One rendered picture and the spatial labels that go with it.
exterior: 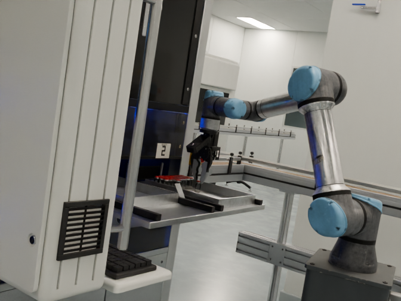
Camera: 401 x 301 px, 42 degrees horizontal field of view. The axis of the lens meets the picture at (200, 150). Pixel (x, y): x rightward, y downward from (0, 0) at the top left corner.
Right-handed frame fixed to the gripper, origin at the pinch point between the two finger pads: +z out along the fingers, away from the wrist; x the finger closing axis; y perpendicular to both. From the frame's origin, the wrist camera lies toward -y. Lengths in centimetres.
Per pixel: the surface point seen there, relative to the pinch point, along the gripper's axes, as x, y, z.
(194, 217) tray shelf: -24.2, -34.2, 5.9
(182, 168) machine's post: 16.1, 10.4, -1.2
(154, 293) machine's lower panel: 16, 4, 53
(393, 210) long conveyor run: -54, 85, 6
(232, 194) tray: -11.5, 8.4, 3.7
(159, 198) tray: -10.3, -35.6, 3.0
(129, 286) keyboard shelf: -40, -80, 14
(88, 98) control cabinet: -40, -99, -27
